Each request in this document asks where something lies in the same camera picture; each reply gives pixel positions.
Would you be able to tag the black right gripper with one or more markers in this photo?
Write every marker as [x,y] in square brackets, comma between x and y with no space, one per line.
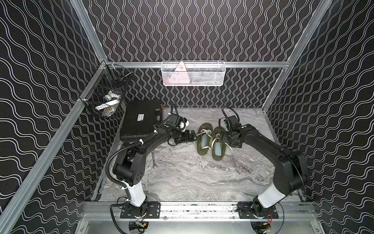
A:
[235,144]

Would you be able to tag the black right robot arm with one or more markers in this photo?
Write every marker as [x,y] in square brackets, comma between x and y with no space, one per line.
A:
[290,167]

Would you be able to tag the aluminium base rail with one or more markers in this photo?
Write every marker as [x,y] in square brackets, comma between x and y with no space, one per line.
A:
[214,211]

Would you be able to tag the black wire basket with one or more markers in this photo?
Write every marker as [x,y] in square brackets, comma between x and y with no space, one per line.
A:
[114,78]

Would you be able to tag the green shoe one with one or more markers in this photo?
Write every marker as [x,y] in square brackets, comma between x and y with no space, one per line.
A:
[207,129]
[216,137]

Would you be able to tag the metal wrench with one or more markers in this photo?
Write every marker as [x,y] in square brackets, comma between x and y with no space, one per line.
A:
[153,159]

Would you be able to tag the white items in black basket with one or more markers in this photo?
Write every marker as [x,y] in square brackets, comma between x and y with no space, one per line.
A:
[109,105]

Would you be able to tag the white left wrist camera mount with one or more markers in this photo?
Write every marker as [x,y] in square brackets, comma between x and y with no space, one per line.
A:
[183,124]

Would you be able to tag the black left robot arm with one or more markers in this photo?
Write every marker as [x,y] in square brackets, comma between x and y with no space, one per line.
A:
[126,167]

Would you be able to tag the white wire basket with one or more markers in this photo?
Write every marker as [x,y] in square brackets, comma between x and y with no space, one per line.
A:
[201,73]

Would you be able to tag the light blue insole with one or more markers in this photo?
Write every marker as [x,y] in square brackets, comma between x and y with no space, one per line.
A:
[205,141]
[218,149]

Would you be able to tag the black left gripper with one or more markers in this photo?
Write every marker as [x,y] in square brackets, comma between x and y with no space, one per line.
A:
[187,136]

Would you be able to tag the black tool case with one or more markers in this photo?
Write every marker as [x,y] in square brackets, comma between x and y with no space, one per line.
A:
[140,117]

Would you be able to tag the pink triangle card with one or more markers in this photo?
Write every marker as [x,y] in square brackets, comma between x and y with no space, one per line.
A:
[180,75]

